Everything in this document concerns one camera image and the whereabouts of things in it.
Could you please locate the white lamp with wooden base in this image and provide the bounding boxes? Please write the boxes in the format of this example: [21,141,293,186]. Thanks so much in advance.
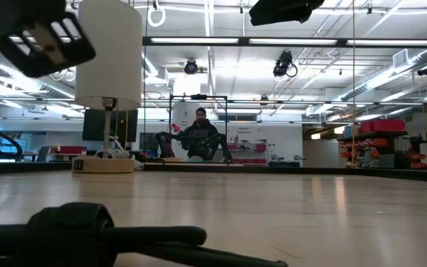
[74,0,144,174]

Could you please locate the round black ceiling light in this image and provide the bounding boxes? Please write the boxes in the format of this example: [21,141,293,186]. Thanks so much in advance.
[182,59,199,76]

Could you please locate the dark storage shelf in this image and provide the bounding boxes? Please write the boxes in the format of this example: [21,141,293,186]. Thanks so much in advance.
[337,129,409,170]

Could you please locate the white rack with red bins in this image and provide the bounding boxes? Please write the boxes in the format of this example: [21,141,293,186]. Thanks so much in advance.
[229,139,268,165]

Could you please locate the black monitor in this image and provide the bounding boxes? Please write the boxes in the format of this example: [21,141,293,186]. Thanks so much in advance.
[82,108,139,143]

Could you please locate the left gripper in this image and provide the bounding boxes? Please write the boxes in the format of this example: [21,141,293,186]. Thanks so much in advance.
[0,0,97,79]

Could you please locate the black aluminium table frame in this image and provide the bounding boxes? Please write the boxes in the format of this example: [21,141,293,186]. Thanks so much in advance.
[0,35,427,183]

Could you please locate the red storage box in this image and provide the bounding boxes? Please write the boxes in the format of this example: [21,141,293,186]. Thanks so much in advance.
[52,145,87,155]

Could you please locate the yellow hanging cord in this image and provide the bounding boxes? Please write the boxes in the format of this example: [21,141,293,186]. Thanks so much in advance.
[351,0,357,168]

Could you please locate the black ceiling camera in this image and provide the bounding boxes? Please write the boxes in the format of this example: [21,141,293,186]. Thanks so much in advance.
[272,50,299,78]

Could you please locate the black cable with velcro strap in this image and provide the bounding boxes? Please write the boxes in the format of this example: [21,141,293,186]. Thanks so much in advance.
[0,202,289,267]

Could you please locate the silver ventilation duct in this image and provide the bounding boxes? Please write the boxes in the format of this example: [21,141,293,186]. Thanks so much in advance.
[341,47,427,103]

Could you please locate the person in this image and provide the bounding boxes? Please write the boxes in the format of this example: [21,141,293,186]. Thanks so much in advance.
[180,107,222,161]

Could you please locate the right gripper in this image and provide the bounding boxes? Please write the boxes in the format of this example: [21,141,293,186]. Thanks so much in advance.
[248,0,326,27]

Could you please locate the white hanging ring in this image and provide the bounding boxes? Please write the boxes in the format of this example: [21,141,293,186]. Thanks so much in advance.
[147,4,167,28]

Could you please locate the red storage bins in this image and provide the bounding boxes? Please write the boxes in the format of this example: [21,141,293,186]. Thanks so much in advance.
[360,118,406,134]

